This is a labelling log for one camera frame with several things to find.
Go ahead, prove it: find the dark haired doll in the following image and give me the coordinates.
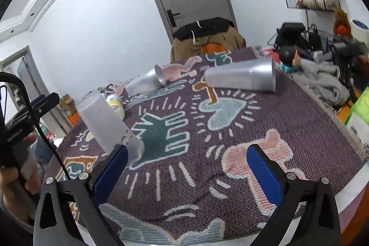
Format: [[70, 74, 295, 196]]
[[278, 45, 302, 73]]

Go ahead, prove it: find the yellow lid jar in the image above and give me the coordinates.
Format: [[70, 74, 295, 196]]
[[105, 94, 126, 120]]

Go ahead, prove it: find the person's left hand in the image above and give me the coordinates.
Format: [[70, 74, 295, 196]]
[[0, 133, 42, 224]]

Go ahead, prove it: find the grey fleece blanket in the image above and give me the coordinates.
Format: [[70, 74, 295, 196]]
[[291, 58, 351, 108]]

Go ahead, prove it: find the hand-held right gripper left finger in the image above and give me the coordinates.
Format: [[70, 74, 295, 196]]
[[33, 145, 129, 246]]

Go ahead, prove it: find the printed blanket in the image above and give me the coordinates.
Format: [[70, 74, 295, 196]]
[[43, 47, 367, 245]]

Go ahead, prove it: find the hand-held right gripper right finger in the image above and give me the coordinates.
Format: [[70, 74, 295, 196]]
[[246, 143, 342, 246]]

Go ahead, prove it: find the green box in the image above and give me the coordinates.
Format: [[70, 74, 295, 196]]
[[344, 87, 369, 148]]

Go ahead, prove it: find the brown plush toy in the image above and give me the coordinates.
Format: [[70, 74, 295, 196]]
[[333, 8, 353, 37]]

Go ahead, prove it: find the translucent plastic cup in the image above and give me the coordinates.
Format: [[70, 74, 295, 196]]
[[75, 92, 145, 163]]

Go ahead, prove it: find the door lock handle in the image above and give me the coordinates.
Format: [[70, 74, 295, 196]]
[[167, 9, 182, 27]]

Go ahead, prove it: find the black jacket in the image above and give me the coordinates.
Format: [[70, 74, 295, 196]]
[[172, 18, 235, 41]]

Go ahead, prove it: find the black cable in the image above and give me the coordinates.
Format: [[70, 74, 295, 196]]
[[0, 72, 72, 181]]

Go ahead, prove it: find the small silver cup lying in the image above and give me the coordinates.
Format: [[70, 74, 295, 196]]
[[125, 64, 168, 97]]

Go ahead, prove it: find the large silver cup lying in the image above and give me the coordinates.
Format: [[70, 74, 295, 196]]
[[204, 57, 276, 92]]

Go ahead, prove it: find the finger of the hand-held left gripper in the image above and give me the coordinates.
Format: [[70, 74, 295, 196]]
[[31, 92, 60, 117]]

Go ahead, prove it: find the cardboard box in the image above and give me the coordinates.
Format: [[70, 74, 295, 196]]
[[59, 94, 78, 118]]

